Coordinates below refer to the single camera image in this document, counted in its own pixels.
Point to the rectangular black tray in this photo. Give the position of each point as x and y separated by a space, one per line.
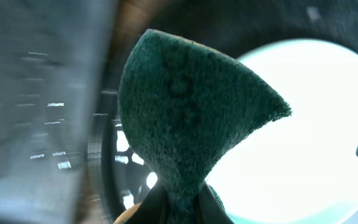
52 54

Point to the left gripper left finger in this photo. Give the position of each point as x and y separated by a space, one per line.
154 208

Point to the light green plate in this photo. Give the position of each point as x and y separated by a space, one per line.
303 168

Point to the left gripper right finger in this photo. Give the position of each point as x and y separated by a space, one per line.
209 210

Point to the green yellow sponge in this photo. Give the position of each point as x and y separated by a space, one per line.
183 105

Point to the round black tray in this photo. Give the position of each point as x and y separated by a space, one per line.
235 27

